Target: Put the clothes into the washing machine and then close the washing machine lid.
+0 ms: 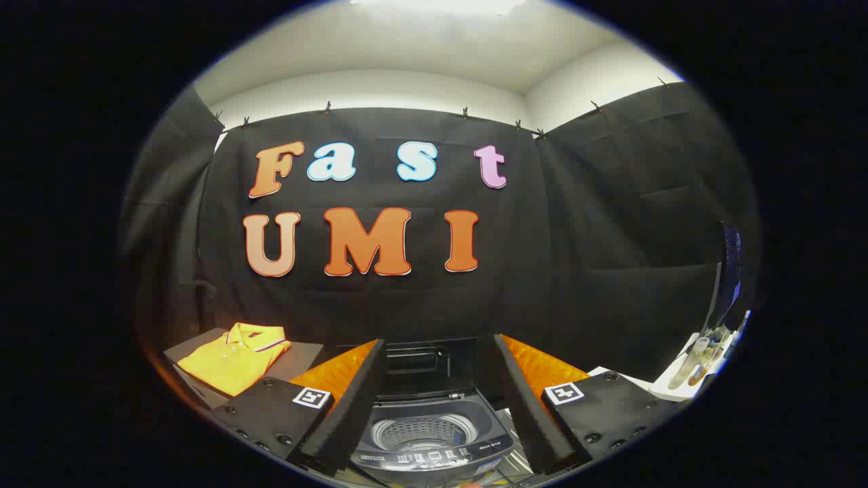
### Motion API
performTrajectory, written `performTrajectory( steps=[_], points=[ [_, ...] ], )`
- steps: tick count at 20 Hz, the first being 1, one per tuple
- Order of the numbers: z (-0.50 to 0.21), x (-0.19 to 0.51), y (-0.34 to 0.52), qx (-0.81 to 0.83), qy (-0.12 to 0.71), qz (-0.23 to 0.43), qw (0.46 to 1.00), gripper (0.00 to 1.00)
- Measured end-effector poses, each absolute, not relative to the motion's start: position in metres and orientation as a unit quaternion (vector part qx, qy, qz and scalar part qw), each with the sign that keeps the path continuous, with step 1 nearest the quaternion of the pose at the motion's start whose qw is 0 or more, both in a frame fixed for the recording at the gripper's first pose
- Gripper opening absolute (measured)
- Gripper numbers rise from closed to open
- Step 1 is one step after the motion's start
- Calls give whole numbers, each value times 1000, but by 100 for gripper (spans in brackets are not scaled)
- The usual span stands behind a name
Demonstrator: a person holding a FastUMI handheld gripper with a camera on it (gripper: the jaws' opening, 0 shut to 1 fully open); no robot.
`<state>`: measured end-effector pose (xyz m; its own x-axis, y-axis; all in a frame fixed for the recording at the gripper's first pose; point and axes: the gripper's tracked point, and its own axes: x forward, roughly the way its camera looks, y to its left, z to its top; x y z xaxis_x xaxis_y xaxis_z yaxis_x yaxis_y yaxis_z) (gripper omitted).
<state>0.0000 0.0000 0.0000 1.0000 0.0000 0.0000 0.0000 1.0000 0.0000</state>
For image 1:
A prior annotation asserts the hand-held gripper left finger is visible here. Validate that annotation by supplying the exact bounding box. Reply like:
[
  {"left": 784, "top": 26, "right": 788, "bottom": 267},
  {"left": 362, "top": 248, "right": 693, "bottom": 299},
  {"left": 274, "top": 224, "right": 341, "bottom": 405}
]
[{"left": 212, "top": 338, "right": 387, "bottom": 476}]

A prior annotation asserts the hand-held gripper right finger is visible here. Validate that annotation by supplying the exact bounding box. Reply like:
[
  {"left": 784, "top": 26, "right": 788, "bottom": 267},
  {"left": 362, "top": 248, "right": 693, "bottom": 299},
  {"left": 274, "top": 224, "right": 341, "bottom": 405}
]
[{"left": 493, "top": 333, "right": 682, "bottom": 475}]

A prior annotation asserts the grey washing machine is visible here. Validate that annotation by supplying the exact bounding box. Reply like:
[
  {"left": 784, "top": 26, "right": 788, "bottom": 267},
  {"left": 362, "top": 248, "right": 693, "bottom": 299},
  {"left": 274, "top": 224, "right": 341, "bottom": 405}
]
[{"left": 349, "top": 388, "right": 516, "bottom": 487}]

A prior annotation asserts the yellow polo shirt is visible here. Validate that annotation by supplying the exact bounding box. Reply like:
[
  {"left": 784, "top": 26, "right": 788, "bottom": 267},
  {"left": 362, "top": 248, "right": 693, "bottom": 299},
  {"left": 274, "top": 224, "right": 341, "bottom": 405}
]
[{"left": 176, "top": 323, "right": 292, "bottom": 397}]

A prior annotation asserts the grey slatted stand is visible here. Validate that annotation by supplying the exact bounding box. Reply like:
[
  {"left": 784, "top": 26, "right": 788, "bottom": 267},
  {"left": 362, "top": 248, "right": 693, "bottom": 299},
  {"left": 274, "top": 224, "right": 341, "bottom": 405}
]
[{"left": 498, "top": 408, "right": 538, "bottom": 483}]

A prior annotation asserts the dark grey box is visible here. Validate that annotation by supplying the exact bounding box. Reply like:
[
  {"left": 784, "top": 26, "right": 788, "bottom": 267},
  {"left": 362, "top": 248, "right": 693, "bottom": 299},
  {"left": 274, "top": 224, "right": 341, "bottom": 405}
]
[{"left": 163, "top": 327, "right": 325, "bottom": 411}]

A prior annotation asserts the white side table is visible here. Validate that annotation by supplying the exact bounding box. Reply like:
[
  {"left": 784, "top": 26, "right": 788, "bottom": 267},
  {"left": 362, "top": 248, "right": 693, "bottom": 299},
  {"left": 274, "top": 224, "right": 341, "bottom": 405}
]
[{"left": 589, "top": 331, "right": 732, "bottom": 404}]

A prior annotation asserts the black backdrop cloth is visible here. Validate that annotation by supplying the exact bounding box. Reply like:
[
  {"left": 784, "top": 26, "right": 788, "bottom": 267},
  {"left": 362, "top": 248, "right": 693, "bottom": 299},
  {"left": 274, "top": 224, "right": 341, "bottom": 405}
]
[{"left": 119, "top": 81, "right": 760, "bottom": 407}]

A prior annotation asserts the amber liquid bottle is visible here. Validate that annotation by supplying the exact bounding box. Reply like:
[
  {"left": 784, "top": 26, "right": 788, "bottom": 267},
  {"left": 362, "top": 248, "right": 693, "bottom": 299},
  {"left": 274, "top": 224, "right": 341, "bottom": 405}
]
[{"left": 688, "top": 342, "right": 725, "bottom": 387}]

